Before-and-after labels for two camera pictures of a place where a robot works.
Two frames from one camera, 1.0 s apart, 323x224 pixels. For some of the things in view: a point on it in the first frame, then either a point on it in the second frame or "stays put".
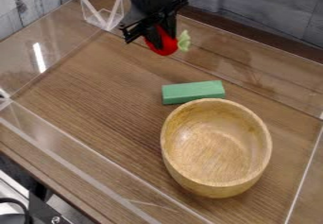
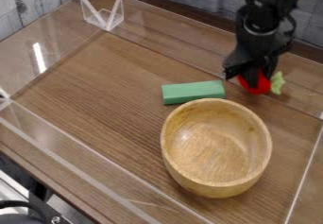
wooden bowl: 217,144 stays put
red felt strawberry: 170,43 to 263,86
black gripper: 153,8 to 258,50
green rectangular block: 182,93 stays put
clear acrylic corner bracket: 103,18 stays put
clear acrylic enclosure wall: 201,131 stays put
